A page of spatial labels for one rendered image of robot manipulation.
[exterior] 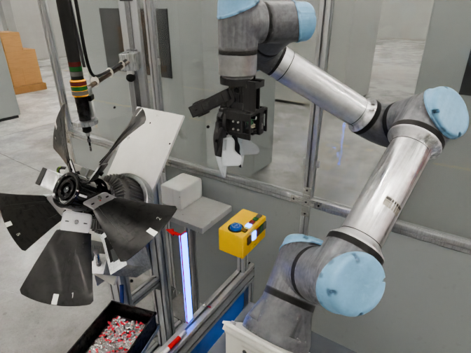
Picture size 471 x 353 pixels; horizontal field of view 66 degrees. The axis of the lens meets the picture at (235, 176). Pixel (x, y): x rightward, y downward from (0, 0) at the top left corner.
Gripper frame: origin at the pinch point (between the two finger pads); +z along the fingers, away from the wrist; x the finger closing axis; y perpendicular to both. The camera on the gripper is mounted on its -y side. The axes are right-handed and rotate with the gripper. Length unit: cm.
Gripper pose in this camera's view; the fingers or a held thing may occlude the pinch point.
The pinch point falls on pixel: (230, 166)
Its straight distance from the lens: 80.9
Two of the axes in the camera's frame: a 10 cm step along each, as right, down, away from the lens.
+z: 0.0, 9.0, 4.3
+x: 5.4, -3.6, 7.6
